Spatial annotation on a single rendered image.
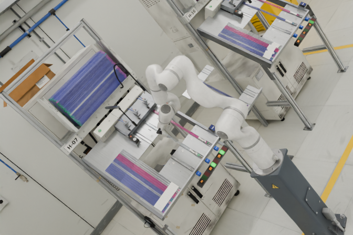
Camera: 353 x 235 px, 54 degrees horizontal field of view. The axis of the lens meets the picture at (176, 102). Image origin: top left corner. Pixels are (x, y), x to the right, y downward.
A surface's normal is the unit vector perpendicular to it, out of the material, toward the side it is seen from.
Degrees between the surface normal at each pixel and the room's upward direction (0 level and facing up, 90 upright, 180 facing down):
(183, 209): 90
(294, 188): 90
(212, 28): 44
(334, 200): 0
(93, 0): 90
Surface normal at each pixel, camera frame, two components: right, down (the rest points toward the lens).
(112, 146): -0.07, -0.52
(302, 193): 0.65, -0.19
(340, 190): -0.62, -0.70
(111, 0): 0.53, -0.03
